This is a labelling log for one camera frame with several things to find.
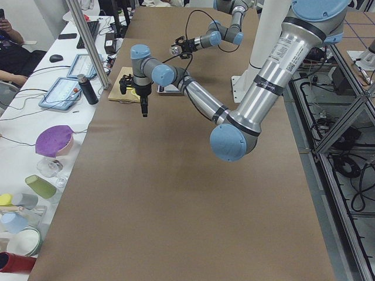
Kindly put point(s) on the white green rimmed bowl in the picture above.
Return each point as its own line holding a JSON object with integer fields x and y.
{"x": 25, "y": 243}

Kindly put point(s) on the black smartphone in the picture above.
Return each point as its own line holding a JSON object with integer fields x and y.
{"x": 67, "y": 36}

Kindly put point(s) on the aluminium frame rack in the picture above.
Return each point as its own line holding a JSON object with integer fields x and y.
{"x": 330, "y": 102}

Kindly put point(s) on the green plastic cup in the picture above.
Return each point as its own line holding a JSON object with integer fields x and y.
{"x": 40, "y": 186}

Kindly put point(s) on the near blue teach pendant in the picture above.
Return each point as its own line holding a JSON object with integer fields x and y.
{"x": 62, "y": 94}

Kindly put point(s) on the black power adapter box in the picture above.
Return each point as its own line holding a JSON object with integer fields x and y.
{"x": 110, "y": 44}

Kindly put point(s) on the aluminium frame post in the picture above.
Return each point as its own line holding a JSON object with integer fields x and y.
{"x": 88, "y": 40}

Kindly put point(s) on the silver digital kitchen scale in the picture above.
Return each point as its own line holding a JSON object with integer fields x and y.
{"x": 169, "y": 90}

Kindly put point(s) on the yellow plastic cup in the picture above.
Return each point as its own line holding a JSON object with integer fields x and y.
{"x": 6, "y": 200}

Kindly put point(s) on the seated person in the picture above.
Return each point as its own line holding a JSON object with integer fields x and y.
{"x": 17, "y": 63}

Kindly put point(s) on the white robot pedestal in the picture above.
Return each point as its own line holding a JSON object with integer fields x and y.
{"x": 268, "y": 32}

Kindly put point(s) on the bamboo cutting board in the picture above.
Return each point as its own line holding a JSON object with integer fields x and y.
{"x": 120, "y": 91}

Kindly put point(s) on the far blue teach pendant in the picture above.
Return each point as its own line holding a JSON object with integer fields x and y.
{"x": 81, "y": 64}

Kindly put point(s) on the glass sauce bottle steel top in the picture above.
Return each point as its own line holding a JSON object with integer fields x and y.
{"x": 176, "y": 50}

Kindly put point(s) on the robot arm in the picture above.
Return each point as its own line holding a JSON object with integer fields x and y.
{"x": 308, "y": 24}
{"x": 216, "y": 32}

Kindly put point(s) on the purple covered pink bowl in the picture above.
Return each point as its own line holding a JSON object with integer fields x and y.
{"x": 55, "y": 141}

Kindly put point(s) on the red cup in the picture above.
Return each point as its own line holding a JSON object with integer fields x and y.
{"x": 12, "y": 263}

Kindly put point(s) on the black thermos bottle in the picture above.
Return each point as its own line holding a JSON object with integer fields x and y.
{"x": 87, "y": 89}

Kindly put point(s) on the clear wine glass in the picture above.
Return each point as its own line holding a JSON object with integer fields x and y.
{"x": 49, "y": 168}

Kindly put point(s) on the blue teach pendant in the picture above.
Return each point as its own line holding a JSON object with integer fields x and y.
{"x": 62, "y": 94}
{"x": 81, "y": 64}

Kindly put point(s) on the light blue plastic cup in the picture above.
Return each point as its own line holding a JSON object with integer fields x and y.
{"x": 14, "y": 222}

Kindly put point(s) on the grey plastic cup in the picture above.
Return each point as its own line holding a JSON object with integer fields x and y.
{"x": 29, "y": 201}

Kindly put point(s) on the black computer mouse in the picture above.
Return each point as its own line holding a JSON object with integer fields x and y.
{"x": 55, "y": 58}

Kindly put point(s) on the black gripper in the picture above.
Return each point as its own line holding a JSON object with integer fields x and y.
{"x": 143, "y": 92}
{"x": 190, "y": 44}

